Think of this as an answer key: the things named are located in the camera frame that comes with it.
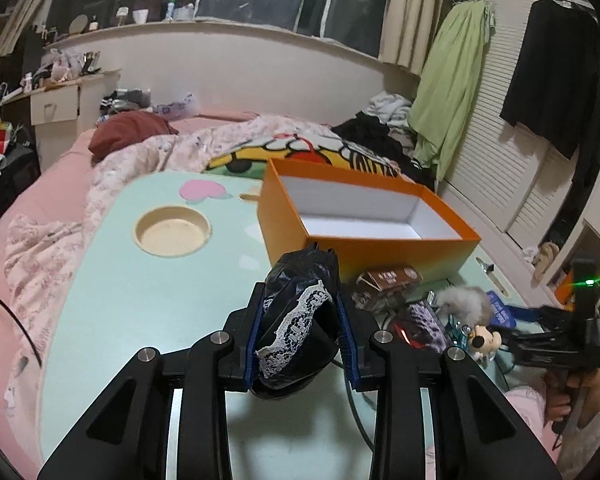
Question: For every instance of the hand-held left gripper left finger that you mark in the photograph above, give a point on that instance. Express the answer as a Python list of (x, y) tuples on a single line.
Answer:
[(252, 355)]

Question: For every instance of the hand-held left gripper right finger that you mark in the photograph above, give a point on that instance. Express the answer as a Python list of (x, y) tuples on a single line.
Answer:
[(347, 360)]

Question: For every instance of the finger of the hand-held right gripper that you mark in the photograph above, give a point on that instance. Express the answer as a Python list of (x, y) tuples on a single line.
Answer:
[(517, 342), (550, 316)]

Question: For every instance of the fluffy fur pompom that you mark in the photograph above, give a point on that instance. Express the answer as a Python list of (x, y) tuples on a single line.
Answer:
[(462, 302)]

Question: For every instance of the black cloth with white lace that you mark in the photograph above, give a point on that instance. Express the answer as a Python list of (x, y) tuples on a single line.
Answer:
[(295, 280)]

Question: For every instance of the orange cardboard box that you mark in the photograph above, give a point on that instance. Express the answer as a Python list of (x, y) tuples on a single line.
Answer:
[(280, 210)]

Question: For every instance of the person's right forearm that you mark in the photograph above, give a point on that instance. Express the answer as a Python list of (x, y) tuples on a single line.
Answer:
[(595, 440)]

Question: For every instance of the mint green desktop table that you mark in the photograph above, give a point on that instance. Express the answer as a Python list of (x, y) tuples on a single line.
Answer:
[(130, 300)]

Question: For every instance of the person's right hand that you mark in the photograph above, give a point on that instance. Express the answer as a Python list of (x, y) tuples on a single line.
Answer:
[(592, 390)]

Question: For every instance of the blue tag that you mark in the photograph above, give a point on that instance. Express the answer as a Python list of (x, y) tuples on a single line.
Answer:
[(500, 310)]

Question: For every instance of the cartoon mouse toy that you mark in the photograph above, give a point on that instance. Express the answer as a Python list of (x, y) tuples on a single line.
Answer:
[(480, 341)]

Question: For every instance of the beige plush toy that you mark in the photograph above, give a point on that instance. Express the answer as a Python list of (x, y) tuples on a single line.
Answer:
[(545, 260)]

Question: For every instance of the metal table latch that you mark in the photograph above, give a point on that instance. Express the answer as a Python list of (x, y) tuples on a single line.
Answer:
[(485, 265)]

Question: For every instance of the dark patterned pouch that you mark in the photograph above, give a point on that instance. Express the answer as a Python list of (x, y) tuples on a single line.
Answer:
[(425, 320)]

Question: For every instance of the brown paper pack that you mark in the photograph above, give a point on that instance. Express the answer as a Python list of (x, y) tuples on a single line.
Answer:
[(390, 277)]

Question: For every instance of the white louvered closet doors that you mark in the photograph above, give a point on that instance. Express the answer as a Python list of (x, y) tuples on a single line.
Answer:
[(490, 185)]

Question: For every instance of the colourful cartoon printed blanket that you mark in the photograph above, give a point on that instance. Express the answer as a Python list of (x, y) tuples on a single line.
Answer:
[(240, 157)]

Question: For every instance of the pile of black clothes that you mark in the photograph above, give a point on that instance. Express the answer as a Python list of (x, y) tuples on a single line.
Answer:
[(370, 135)]

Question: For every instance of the black hanging garment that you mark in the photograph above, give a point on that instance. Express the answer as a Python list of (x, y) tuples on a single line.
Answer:
[(550, 70)]

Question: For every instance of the pile of white clothes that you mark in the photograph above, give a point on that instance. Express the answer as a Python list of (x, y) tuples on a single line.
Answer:
[(390, 110)]

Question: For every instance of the light green garment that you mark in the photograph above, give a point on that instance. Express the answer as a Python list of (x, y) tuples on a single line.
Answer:
[(445, 85)]

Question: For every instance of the maroon pillow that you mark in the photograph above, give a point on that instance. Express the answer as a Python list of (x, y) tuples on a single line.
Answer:
[(130, 132)]

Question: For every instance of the purple printed bag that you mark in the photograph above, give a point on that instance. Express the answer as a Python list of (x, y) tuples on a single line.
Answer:
[(177, 105)]

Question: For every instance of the striped grey clothes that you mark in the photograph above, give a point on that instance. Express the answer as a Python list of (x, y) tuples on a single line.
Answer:
[(125, 99)]

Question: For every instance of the black bag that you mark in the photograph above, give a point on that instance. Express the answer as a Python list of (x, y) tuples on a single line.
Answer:
[(5, 180)]

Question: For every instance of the white drawer cabinet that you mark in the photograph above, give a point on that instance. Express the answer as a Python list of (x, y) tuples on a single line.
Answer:
[(55, 105)]

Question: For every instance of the beige curtain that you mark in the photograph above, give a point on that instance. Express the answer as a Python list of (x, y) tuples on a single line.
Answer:
[(405, 10)]

